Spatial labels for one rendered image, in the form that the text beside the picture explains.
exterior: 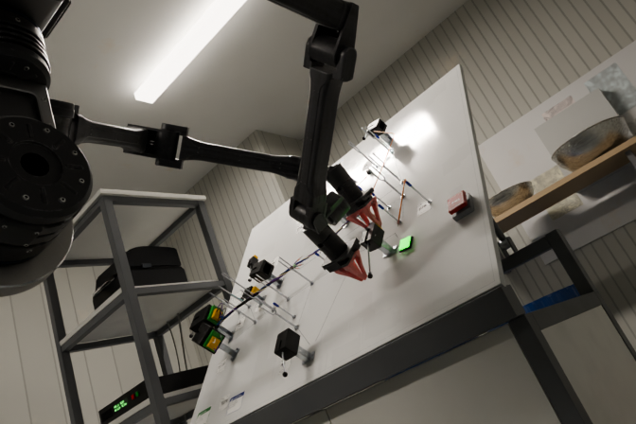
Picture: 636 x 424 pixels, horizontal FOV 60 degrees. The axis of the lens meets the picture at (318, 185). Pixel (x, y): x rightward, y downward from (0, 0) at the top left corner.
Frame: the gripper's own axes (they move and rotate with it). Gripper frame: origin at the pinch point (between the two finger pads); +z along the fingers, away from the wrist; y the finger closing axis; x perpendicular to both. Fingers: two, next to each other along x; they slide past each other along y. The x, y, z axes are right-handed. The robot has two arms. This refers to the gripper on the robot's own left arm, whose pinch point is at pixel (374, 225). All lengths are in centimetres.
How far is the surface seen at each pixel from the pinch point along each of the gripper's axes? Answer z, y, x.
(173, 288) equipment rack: -16, 95, 0
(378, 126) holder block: -20, 7, -45
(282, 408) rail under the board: 23, 33, 36
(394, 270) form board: 10.9, -2.7, 8.2
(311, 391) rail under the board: 21.7, 21.6, 34.1
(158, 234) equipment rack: -38, 133, -36
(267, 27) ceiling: -105, 106, -175
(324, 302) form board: 10.8, 25.1, 8.5
